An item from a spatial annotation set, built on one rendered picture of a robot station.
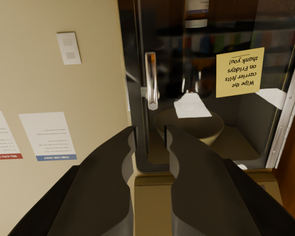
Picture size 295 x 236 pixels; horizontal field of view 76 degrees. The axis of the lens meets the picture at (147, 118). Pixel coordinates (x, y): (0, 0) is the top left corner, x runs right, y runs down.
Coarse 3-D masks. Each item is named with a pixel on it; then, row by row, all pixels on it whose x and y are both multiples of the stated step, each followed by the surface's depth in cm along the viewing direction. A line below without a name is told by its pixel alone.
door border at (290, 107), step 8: (288, 88) 34; (288, 96) 34; (288, 104) 35; (288, 112) 36; (280, 120) 37; (288, 120) 36; (280, 128) 37; (288, 128) 37; (280, 136) 38; (272, 144) 39; (280, 144) 39; (272, 152) 40; (280, 152) 40; (272, 160) 41
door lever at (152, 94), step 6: (150, 54) 26; (150, 60) 27; (150, 66) 27; (150, 72) 27; (156, 72) 28; (150, 78) 28; (156, 78) 28; (150, 84) 28; (156, 84) 28; (150, 90) 29; (156, 90) 29; (150, 96) 29; (156, 96) 29; (150, 102) 30; (156, 102) 30; (150, 108) 30; (156, 108) 30
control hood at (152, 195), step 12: (144, 180) 44; (156, 180) 44; (168, 180) 44; (264, 180) 42; (276, 180) 42; (144, 192) 42; (156, 192) 42; (168, 192) 42; (276, 192) 41; (144, 204) 42; (156, 204) 42; (168, 204) 41; (144, 216) 41; (156, 216) 41; (168, 216) 41; (144, 228) 40; (156, 228) 40; (168, 228) 40
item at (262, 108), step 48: (144, 0) 28; (192, 0) 28; (240, 0) 28; (288, 0) 28; (144, 48) 31; (192, 48) 31; (240, 48) 31; (288, 48) 31; (144, 96) 34; (192, 96) 34; (240, 96) 34; (144, 144) 39; (240, 144) 39
